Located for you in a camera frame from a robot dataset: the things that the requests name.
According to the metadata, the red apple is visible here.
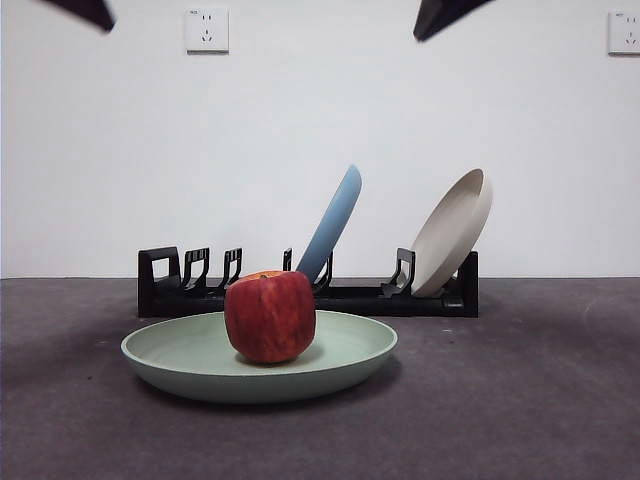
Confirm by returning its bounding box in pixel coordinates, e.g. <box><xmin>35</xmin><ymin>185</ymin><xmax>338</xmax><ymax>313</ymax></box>
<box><xmin>223</xmin><ymin>269</ymin><xmax>317</xmax><ymax>365</ymax></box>

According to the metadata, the green plate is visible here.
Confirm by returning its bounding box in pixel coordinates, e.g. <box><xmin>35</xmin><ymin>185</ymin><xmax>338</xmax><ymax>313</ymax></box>
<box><xmin>119</xmin><ymin>308</ymin><xmax>400</xmax><ymax>405</ymax></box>

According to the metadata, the beige plate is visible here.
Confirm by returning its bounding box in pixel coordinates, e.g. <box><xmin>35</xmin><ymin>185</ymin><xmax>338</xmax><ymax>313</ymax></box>
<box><xmin>410</xmin><ymin>167</ymin><xmax>495</xmax><ymax>298</ymax></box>

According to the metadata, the blue plate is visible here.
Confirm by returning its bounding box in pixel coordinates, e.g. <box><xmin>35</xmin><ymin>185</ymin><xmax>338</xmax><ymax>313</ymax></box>
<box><xmin>294</xmin><ymin>164</ymin><xmax>363</xmax><ymax>284</ymax></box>

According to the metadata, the black plate rack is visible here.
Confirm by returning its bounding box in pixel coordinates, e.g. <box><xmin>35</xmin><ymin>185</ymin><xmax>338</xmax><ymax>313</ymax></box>
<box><xmin>137</xmin><ymin>245</ymin><xmax>480</xmax><ymax>319</ymax></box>

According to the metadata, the white wall socket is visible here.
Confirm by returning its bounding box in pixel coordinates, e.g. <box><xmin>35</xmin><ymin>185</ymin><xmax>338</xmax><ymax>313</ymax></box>
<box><xmin>185</xmin><ymin>6</ymin><xmax>231</xmax><ymax>55</ymax></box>
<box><xmin>607</xmin><ymin>10</ymin><xmax>640</xmax><ymax>56</ymax></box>

